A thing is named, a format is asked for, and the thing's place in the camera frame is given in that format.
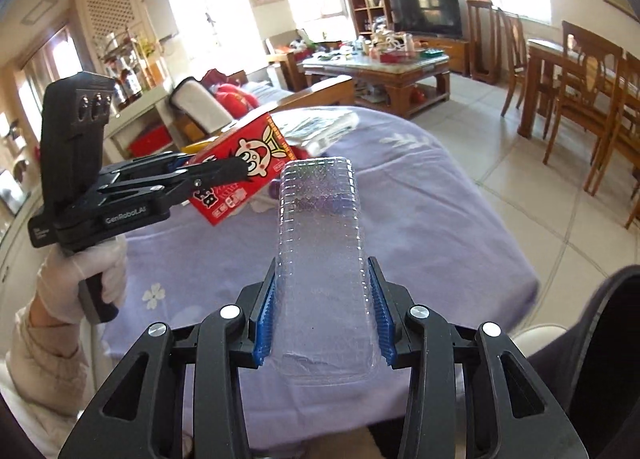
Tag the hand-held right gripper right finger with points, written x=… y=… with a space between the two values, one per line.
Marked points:
x=382 y=324

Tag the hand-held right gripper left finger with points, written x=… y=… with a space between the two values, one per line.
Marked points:
x=265 y=319

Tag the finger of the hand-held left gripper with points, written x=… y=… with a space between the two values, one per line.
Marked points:
x=220 y=173
x=150 y=163

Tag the red cartoon snack box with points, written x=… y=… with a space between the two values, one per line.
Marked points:
x=260 y=149

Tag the clear plastic container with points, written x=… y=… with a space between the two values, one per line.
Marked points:
x=320 y=239

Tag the person's left forearm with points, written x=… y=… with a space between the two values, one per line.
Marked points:
x=45 y=364

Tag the person's left hand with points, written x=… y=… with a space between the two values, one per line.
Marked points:
x=55 y=289

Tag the yellow packet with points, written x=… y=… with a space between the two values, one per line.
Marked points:
x=196 y=145

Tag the white cushion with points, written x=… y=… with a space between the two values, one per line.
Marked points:
x=200 y=104

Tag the red cushion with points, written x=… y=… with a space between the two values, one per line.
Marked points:
x=235 y=94

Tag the silver foil packet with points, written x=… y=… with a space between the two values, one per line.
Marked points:
x=320 y=131

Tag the wooden sofa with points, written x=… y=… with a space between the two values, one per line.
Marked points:
x=310 y=91

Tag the purple floral tablecloth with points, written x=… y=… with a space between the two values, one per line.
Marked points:
x=450 y=219

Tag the wooden armchair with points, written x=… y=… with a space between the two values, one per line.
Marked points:
x=285 y=61

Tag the white lattice cabinet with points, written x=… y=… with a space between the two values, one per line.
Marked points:
x=115 y=4

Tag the wooden coffee table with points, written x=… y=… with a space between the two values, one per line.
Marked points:
x=380 y=76

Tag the wooden television stand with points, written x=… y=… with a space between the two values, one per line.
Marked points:
x=450 y=51

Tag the flat screen television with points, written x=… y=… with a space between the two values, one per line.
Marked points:
x=425 y=11

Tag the wooden dining chair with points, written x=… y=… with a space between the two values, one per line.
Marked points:
x=512 y=39
x=482 y=39
x=575 y=89
x=620 y=109

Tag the wooden dining table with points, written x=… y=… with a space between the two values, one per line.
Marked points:
x=545 y=51

